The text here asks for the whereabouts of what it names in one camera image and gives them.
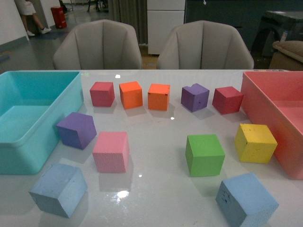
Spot grey curtain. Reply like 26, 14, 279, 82
108, 0, 148, 44

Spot pink plastic bin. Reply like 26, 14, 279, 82
241, 71, 303, 180

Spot orange foam cube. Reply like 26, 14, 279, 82
148, 84, 170, 111
119, 81, 143, 109

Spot red bin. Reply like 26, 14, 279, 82
51, 7, 67, 29

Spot light blue foam cube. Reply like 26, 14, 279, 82
29, 163, 87, 218
215, 173, 279, 227

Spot beige chair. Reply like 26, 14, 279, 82
53, 19, 142, 70
157, 20, 254, 70

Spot pink foam cube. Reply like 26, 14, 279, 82
92, 131, 130, 173

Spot notched purple foam cube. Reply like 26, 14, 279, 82
181, 83, 210, 112

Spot green foam cube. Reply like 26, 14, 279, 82
185, 134, 225, 177

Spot black appliance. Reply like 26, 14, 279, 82
251, 11, 303, 57

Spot right beige chair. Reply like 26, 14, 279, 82
157, 20, 254, 70

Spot white cabinet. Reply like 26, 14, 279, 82
147, 0, 186, 55

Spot left orange foam cube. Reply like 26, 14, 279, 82
119, 81, 143, 109

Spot beige sofa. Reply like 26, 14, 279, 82
269, 41, 303, 71

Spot yellow foam cube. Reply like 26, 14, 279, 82
234, 123, 277, 164

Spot person legs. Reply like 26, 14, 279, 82
14, 0, 52, 37

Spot crimson foam cube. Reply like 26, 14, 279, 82
89, 82, 115, 107

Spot dark grey counter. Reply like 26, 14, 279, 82
185, 0, 303, 51

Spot right orange foam cube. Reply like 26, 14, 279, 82
148, 84, 170, 111

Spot dark red foam cube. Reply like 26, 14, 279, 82
212, 87, 244, 114

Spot teal plastic bin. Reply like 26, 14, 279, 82
0, 71, 83, 175

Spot left beige chair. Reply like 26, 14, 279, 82
53, 19, 142, 70

